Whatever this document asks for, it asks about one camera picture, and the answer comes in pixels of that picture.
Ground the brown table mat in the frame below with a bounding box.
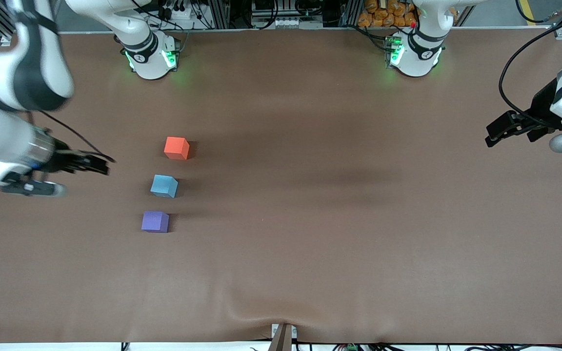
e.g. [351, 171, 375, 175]
[0, 28, 562, 345]

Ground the light blue block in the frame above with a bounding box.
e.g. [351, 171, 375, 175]
[150, 174, 179, 199]

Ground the pile of orange objects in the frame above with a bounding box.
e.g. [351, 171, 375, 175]
[358, 0, 419, 28]

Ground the purple block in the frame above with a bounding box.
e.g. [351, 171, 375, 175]
[141, 211, 170, 234]

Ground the metal table edge clamp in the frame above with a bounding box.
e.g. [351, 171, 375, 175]
[270, 322, 298, 351]

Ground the white power strip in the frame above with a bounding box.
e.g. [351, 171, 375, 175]
[270, 18, 307, 29]

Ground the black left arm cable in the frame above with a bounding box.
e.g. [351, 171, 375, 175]
[499, 0, 562, 130]

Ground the orange block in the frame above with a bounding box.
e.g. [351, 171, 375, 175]
[164, 136, 190, 161]

